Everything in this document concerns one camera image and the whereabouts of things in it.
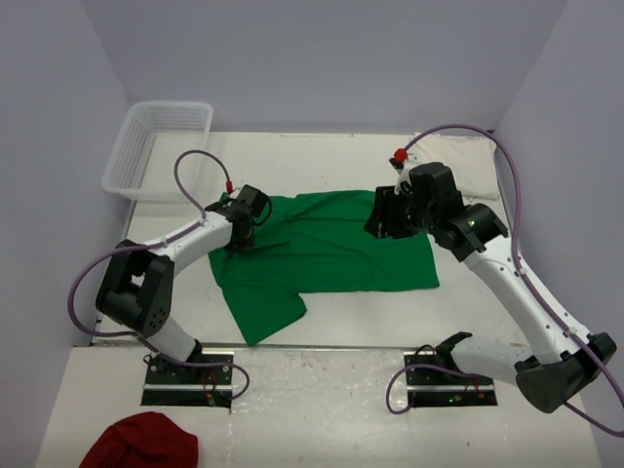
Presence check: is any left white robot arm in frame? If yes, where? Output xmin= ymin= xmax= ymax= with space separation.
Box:
xmin=96 ymin=185 xmax=273 ymax=383

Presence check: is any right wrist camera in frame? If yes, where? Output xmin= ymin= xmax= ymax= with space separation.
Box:
xmin=389 ymin=147 xmax=420 ymax=194

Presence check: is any red t shirt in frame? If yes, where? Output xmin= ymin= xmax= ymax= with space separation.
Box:
xmin=80 ymin=411 xmax=199 ymax=468

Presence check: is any white plastic basket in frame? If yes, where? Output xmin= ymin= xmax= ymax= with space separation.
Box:
xmin=101 ymin=100 xmax=214 ymax=204

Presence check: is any green t shirt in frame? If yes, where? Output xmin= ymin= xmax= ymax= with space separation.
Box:
xmin=209 ymin=190 xmax=440 ymax=345

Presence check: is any folded white t shirt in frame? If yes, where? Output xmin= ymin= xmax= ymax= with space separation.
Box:
xmin=409 ymin=134 xmax=500 ymax=200

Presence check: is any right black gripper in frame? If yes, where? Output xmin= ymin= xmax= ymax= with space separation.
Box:
xmin=365 ymin=184 xmax=437 ymax=239

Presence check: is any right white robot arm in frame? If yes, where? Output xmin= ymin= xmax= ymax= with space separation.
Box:
xmin=365 ymin=161 xmax=616 ymax=413

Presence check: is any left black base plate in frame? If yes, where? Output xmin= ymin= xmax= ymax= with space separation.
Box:
xmin=140 ymin=351 xmax=234 ymax=410

